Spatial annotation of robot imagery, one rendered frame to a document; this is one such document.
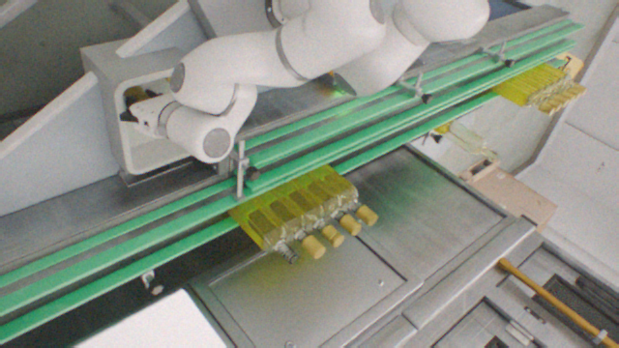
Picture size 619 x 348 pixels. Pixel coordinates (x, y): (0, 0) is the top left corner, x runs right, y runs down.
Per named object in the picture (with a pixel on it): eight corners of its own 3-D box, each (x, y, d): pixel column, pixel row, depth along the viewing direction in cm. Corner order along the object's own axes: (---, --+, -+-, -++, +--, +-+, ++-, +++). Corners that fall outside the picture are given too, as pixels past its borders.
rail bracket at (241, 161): (217, 183, 110) (248, 215, 104) (217, 125, 99) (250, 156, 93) (227, 178, 112) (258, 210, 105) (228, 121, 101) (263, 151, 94)
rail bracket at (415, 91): (389, 84, 137) (424, 105, 130) (395, 62, 132) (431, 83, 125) (397, 80, 139) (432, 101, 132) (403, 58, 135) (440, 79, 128)
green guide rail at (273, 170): (233, 173, 112) (252, 191, 108) (233, 169, 111) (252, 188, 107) (559, 37, 208) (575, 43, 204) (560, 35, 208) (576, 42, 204)
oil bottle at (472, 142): (427, 127, 172) (487, 166, 158) (433, 114, 168) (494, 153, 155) (436, 124, 175) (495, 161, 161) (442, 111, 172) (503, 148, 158)
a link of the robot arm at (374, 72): (469, 14, 72) (402, 85, 69) (405, 52, 95) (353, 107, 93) (428, -33, 70) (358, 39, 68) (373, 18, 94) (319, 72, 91)
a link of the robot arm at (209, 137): (223, 68, 69) (270, 86, 76) (190, 55, 76) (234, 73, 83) (191, 161, 71) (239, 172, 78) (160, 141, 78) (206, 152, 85)
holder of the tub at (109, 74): (115, 173, 106) (131, 192, 102) (95, 64, 88) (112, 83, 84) (182, 149, 115) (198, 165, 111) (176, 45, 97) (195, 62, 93)
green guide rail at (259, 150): (233, 148, 107) (253, 167, 103) (233, 145, 106) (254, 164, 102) (567, 20, 204) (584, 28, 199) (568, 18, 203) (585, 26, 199)
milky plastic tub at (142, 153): (111, 157, 102) (130, 179, 97) (95, 65, 87) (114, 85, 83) (183, 132, 112) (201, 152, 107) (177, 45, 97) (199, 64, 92)
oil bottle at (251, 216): (217, 202, 115) (269, 259, 104) (217, 186, 111) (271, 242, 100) (236, 194, 118) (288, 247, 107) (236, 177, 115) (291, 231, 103)
